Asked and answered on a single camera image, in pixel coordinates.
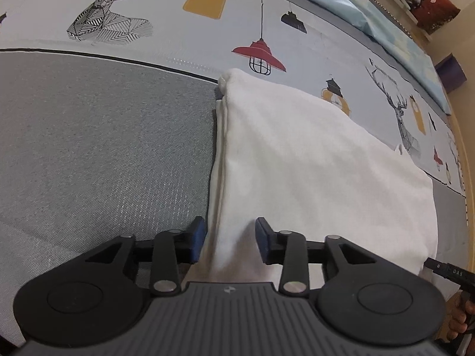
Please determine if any grey printed bed sheet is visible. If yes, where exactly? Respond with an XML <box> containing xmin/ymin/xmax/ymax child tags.
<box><xmin>1</xmin><ymin>0</ymin><xmax>468</xmax><ymax>346</ymax></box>

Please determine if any purple box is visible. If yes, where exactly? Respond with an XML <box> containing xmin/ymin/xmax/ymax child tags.
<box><xmin>435</xmin><ymin>54</ymin><xmax>467</xmax><ymax>93</ymax></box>

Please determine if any white t-shirt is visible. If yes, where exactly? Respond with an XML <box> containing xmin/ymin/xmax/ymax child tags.
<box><xmin>186</xmin><ymin>68</ymin><xmax>438</xmax><ymax>283</ymax></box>

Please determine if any light blue patterned pillowcase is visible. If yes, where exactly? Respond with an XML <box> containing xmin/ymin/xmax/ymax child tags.
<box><xmin>309</xmin><ymin>0</ymin><xmax>452</xmax><ymax>115</ymax></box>

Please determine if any person's right hand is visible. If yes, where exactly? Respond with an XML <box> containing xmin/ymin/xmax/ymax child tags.
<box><xmin>447</xmin><ymin>293</ymin><xmax>474</xmax><ymax>341</ymax></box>

